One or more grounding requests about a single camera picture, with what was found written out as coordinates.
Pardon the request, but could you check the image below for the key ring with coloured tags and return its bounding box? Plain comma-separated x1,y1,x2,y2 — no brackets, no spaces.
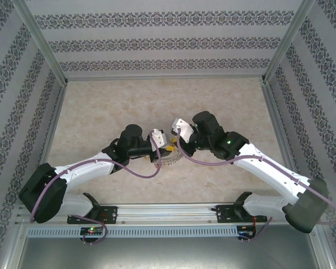
152,151,183,169

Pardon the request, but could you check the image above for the grey metal floor panel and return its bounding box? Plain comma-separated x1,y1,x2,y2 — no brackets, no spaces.
16,224,325,269

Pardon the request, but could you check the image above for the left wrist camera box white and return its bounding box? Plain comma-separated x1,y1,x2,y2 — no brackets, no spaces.
149,128,168,149

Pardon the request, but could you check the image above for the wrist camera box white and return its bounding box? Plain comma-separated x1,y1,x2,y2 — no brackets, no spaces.
149,128,168,149
170,117,196,143

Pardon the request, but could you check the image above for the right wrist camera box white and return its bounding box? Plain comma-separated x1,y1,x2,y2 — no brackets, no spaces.
170,117,196,143

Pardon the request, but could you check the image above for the long aluminium base rail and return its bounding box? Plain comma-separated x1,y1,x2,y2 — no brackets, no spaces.
15,203,318,225

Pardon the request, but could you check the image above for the right aluminium side rail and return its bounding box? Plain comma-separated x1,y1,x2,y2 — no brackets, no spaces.
262,82,308,202

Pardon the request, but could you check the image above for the aluminium side rail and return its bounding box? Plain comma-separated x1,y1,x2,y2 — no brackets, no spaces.
27,84,68,205
262,82,308,202

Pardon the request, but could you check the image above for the slotted grey cable duct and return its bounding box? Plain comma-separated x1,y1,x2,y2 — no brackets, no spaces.
26,226,239,238

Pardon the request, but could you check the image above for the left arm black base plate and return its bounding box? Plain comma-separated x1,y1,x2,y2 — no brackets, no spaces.
67,206,119,225

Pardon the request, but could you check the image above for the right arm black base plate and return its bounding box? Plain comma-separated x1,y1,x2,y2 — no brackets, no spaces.
215,204,268,224

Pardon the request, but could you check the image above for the left aluminium side rail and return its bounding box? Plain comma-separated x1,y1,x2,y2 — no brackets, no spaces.
27,84,68,205

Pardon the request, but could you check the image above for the right aluminium corner post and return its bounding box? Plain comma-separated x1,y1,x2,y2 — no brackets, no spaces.
262,0,316,84

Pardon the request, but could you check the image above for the aluminium corner post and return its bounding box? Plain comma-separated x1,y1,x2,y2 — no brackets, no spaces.
262,0,316,84
11,0,70,86

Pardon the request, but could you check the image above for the left aluminium corner post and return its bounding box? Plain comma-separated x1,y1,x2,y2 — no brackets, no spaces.
11,0,70,86

